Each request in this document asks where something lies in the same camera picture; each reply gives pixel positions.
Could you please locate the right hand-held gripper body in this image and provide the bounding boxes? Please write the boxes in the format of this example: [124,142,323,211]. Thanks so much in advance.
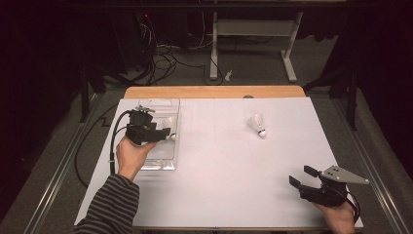
[297,165,370,208]

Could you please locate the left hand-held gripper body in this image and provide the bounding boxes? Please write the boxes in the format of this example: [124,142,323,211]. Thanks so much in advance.
[126,105,158,146]

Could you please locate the clear plastic tray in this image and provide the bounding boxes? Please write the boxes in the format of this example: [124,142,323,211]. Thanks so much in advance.
[131,97,181,172]

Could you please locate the person's right hand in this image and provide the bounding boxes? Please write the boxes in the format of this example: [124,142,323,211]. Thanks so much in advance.
[313,200,357,234]

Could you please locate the person's left hand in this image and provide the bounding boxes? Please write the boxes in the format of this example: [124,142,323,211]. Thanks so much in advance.
[115,136,159,182]

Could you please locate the black metal stand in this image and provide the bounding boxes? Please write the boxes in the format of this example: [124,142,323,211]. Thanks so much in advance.
[303,64,358,132]
[79,61,108,124]

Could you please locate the white table cover sheet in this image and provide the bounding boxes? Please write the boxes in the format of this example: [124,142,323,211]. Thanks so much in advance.
[73,97,364,229]

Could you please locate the dark equipment box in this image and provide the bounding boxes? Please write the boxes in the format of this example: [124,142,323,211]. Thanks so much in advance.
[108,11,157,74]

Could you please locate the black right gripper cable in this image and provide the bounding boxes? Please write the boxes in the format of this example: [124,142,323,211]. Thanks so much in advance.
[335,186,362,225]

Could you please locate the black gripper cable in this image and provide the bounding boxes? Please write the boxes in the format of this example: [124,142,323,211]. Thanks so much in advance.
[108,109,133,176]
[335,186,362,225]

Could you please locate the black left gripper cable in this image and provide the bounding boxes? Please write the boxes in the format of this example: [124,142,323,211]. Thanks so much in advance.
[108,109,133,176]

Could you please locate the tangle of floor cables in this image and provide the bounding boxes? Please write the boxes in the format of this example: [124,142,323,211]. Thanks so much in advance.
[139,13,225,86]

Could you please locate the aluminium floor rail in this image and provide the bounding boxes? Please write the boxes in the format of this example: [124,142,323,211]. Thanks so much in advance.
[22,92,106,234]
[329,96,413,234]

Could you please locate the long black floor cable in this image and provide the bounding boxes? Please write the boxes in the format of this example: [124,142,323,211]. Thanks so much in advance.
[74,102,120,189]

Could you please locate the white metal desk frame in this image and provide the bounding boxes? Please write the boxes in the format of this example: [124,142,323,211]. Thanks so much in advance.
[208,11,299,84]

